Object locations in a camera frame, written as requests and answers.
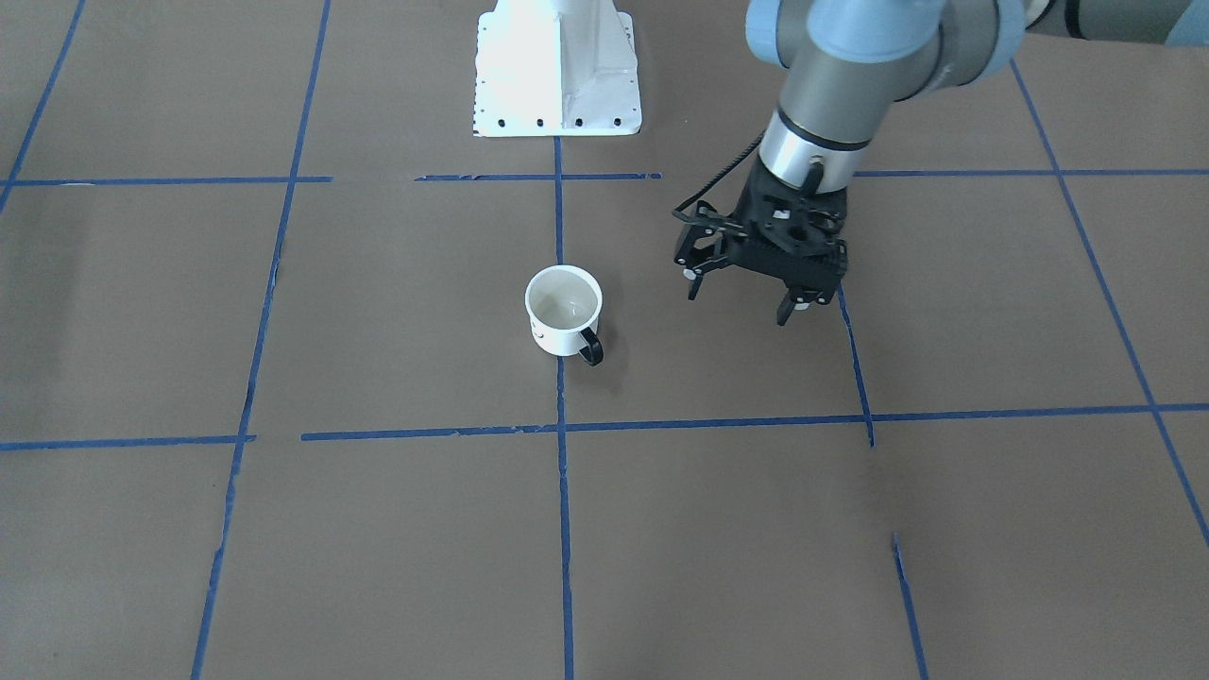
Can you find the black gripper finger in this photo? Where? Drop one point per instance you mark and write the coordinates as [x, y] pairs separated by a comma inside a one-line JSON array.
[[696, 276], [788, 304]]

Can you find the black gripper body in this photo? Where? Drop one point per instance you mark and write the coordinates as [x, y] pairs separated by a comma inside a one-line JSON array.
[[700, 247]]

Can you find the white smiley mug black handle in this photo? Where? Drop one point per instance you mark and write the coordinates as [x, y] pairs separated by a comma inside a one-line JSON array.
[[564, 304]]

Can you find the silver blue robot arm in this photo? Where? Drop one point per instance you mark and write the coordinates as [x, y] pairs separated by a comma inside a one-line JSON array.
[[847, 63]]

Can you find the brown paper table cover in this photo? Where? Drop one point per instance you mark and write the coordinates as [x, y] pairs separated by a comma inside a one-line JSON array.
[[272, 406]]

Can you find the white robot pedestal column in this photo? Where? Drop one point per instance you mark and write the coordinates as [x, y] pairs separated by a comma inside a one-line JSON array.
[[556, 69]]

